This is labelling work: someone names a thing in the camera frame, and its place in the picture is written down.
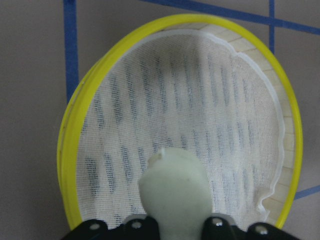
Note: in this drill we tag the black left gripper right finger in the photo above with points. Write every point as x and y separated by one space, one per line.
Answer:
223 227

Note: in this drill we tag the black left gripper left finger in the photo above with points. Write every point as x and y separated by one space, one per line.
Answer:
134 227

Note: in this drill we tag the white steamed bun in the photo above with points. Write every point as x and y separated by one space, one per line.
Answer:
174 190

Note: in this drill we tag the centre yellow bamboo steamer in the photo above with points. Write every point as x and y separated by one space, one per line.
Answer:
195 82

